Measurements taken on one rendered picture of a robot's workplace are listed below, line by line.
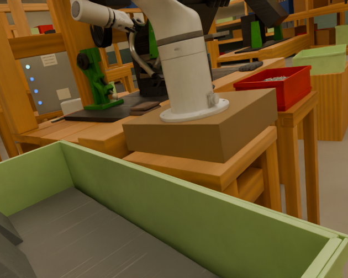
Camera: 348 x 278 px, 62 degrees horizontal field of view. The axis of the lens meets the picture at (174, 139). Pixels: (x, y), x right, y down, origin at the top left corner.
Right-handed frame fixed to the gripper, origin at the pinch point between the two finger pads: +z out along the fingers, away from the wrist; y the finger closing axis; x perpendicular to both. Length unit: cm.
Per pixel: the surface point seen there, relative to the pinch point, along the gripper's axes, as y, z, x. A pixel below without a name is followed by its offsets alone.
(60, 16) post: 24.1, -21.6, 17.3
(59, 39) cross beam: 19.6, -20.6, 27.1
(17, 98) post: -8, -46, 41
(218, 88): -47, 15, -5
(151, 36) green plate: -5.9, 6.9, 0.5
